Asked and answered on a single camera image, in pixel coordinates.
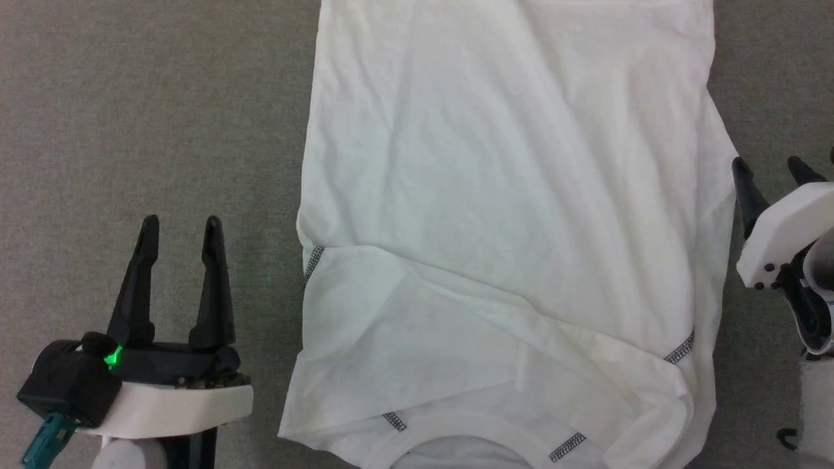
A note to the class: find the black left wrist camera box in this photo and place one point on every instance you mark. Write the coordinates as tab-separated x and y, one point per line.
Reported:
65	384

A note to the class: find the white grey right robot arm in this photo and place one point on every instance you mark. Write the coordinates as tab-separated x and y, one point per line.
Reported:
818	404

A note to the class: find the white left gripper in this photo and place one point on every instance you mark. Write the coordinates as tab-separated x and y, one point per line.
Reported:
182	404

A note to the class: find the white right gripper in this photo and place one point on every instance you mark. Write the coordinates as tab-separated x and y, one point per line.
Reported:
788	221

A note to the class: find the white t-shirt with grey stitching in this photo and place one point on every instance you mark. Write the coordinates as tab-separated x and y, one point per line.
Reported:
508	195

